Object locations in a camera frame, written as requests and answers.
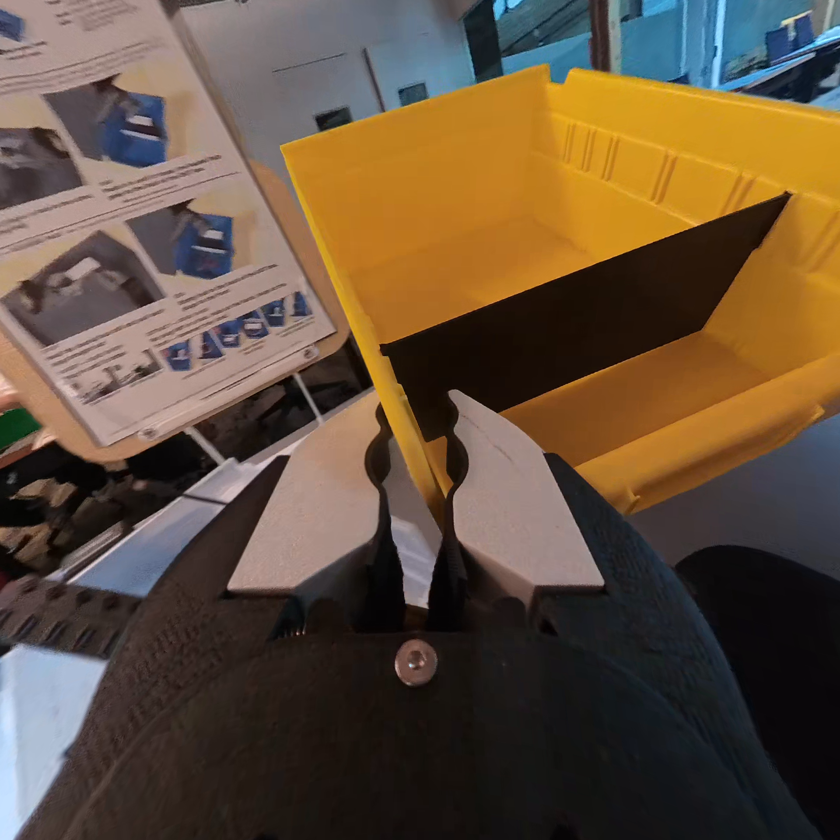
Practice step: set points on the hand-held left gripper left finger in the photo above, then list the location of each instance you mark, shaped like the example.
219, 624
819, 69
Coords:
315, 525

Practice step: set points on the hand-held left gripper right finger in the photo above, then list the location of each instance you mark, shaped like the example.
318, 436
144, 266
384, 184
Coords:
518, 518

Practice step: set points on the yellow plastic bin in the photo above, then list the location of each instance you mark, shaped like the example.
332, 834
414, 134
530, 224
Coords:
459, 197

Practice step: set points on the black bin divider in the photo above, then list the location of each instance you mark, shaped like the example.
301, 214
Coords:
558, 328

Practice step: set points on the instruction sheet on stand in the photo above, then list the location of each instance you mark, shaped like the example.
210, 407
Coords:
321, 275

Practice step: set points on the green plastic bin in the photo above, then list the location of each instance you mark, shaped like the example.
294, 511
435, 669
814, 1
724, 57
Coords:
19, 430

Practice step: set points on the printed instruction sheet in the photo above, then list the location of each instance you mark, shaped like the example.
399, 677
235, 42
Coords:
164, 229

